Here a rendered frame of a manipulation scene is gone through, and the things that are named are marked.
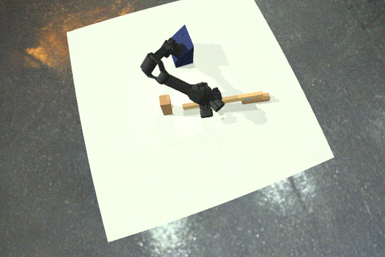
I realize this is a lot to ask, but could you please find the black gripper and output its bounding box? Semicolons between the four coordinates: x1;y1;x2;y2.
199;104;213;118

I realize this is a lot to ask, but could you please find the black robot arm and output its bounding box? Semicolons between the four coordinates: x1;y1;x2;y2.
140;37;225;112

